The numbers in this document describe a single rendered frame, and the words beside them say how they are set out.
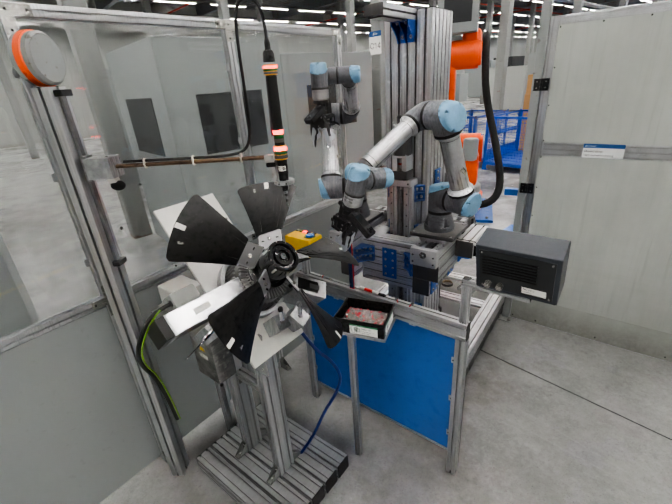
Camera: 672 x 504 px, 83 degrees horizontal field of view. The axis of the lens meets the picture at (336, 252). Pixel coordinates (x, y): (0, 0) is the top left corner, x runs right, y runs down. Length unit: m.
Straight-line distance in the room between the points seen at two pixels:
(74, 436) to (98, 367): 0.30
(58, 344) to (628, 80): 2.97
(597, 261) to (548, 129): 0.89
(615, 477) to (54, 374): 2.48
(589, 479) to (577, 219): 1.45
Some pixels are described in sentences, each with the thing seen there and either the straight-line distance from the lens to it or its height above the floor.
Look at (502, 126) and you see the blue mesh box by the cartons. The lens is 7.75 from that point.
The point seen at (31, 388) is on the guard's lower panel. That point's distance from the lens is 1.93.
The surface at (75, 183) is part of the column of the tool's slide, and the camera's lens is 1.59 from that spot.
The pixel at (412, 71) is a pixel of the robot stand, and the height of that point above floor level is 1.77.
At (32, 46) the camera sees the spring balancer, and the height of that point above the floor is 1.91.
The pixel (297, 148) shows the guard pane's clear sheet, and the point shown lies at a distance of 2.42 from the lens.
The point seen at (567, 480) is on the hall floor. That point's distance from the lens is 2.31.
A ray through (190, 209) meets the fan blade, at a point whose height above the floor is 1.42.
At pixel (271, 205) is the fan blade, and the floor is 1.34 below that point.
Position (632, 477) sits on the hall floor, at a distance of 2.45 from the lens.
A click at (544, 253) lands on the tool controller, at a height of 1.23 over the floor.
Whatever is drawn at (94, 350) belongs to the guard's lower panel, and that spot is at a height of 0.79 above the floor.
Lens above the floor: 1.76
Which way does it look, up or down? 24 degrees down
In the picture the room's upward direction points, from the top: 4 degrees counter-clockwise
